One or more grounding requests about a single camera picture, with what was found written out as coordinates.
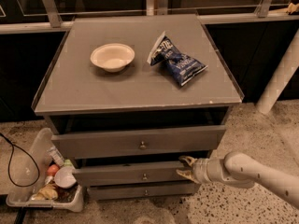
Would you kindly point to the metal railing frame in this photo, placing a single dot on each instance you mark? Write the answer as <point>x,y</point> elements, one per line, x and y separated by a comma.
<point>41,16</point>

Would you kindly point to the red apple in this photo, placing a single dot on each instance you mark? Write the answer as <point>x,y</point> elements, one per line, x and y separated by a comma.
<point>52,170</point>

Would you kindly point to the grey top drawer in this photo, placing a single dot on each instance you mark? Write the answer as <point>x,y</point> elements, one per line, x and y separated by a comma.
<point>138,142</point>

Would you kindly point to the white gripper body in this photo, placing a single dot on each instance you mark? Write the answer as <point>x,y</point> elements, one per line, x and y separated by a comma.
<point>201,170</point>

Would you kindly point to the grey bottom drawer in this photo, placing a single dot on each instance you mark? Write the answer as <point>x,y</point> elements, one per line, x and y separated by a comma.
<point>118,192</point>

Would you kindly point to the white paper bowl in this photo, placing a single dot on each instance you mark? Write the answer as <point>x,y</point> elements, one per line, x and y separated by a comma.
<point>112,57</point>

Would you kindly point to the grey drawer cabinet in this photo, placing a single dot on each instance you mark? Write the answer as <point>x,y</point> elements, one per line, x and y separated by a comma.
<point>79,97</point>

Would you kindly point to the white tube in bin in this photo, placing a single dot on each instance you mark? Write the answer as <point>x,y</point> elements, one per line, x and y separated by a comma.
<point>56,156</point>

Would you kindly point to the white pillar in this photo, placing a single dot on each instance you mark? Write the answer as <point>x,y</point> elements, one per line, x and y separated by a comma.
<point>281,77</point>

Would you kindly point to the grey drawer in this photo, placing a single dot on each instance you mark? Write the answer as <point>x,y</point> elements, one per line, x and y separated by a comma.
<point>138,142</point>
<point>118,192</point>
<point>134,173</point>

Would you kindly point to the clear plastic bin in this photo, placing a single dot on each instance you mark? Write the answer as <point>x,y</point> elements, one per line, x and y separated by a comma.
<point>31,175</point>

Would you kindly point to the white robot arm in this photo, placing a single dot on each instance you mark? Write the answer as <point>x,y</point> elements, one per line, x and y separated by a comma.
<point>239,170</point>

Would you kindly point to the white bowl in bin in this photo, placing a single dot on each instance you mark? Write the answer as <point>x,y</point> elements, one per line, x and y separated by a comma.
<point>64,178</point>

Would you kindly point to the blue chip bag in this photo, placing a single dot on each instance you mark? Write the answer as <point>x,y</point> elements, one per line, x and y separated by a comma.
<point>182,67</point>

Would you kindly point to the yellow crumpled wrapper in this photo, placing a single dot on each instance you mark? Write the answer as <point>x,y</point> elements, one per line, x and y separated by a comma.
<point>49,192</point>

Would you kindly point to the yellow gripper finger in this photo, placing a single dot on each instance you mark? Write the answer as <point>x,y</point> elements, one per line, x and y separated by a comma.
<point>188,159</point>
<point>188,175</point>

